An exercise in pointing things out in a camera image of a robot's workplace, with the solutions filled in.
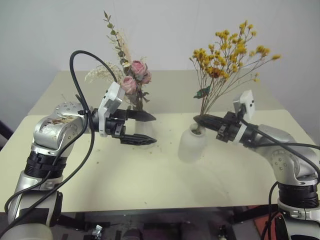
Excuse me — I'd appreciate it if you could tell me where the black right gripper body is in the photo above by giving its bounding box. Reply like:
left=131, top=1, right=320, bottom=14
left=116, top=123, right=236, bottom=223
left=215, top=111, right=245, bottom=144

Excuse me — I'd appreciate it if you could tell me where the red panel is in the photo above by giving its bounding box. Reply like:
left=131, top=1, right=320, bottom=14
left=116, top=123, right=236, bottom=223
left=253, top=216, right=275, bottom=240

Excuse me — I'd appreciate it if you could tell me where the clear glass vase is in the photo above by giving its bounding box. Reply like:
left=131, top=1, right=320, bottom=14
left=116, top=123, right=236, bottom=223
left=134, top=120, right=158, bottom=151

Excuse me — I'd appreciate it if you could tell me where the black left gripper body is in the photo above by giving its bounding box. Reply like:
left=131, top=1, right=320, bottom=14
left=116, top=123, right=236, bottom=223
left=104, top=109, right=129, bottom=145

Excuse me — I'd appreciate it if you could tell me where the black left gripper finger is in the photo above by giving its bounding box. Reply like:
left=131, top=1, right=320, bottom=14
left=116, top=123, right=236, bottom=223
left=120, top=133, right=158, bottom=147
left=126, top=109, right=157, bottom=123

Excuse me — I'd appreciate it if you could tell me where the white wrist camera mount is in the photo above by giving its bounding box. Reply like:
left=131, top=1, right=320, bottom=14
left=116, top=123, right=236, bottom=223
left=97, top=81, right=126, bottom=138
left=232, top=90, right=257, bottom=145

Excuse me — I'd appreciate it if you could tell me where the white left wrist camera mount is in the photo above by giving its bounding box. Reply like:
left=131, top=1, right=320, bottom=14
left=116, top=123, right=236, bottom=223
left=97, top=81, right=126, bottom=138

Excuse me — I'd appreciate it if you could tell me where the black table frame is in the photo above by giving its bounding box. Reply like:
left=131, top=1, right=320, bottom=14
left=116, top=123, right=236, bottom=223
left=51, top=204, right=282, bottom=240

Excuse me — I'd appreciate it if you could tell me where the white ceramic vase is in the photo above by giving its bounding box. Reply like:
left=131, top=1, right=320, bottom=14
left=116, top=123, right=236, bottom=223
left=177, top=122, right=209, bottom=164

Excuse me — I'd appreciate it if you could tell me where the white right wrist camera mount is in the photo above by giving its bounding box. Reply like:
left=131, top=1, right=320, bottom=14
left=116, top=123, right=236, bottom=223
left=232, top=90, right=257, bottom=145

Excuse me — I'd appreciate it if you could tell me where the yellow dried flower bouquet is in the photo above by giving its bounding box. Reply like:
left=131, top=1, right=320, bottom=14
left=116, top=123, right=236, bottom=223
left=188, top=20, right=283, bottom=127

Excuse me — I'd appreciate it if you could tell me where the silver metal clamp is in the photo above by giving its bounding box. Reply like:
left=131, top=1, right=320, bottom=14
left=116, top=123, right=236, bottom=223
left=91, top=224, right=104, bottom=238

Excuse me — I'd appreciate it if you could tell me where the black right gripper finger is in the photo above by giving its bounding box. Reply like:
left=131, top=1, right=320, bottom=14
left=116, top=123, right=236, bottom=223
left=193, top=114, right=226, bottom=126
left=199, top=122, right=223, bottom=134

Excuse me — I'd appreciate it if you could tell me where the dark rounded shape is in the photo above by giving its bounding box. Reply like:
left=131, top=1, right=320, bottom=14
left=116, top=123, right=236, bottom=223
left=123, top=228, right=144, bottom=240

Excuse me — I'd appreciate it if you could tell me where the pink rose dried bouquet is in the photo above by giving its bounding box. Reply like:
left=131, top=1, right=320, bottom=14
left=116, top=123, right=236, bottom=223
left=84, top=9, right=154, bottom=114

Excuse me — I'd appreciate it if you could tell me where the dark object at room edge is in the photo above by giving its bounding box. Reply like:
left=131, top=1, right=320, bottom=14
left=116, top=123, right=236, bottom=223
left=0, top=119, right=15, bottom=152

